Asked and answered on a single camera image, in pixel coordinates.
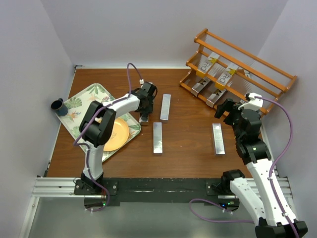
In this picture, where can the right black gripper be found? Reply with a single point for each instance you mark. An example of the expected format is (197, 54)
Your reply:
(222, 108)

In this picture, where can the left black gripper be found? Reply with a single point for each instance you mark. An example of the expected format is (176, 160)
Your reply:
(149, 108)

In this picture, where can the silver gold R&O toothpaste box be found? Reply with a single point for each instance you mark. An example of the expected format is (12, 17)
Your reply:
(143, 120)

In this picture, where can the silver angled R&O box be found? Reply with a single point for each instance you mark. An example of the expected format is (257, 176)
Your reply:
(200, 85)

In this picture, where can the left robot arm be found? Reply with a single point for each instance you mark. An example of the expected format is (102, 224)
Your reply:
(97, 126)

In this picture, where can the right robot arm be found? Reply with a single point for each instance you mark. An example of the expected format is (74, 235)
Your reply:
(270, 212)

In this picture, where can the wooden tiered shelf rack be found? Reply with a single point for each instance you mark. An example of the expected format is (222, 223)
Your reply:
(254, 75)

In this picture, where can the silver toothpaste box lower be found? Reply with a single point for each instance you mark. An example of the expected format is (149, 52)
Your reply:
(157, 138)

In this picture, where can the silver toothpaste box upper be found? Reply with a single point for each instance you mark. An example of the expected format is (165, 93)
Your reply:
(165, 108)

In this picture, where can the orange round plate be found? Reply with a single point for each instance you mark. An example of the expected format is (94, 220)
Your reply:
(119, 136)

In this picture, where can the silver box far right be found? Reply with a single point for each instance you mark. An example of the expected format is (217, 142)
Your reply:
(218, 139)

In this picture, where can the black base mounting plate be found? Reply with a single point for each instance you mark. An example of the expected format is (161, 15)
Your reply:
(167, 190)

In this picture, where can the dark blue mug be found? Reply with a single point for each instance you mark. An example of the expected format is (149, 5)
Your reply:
(59, 107)

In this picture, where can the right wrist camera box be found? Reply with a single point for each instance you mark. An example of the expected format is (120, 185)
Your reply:
(254, 102)

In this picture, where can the aluminium frame rail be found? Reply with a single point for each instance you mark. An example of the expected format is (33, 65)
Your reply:
(49, 186)

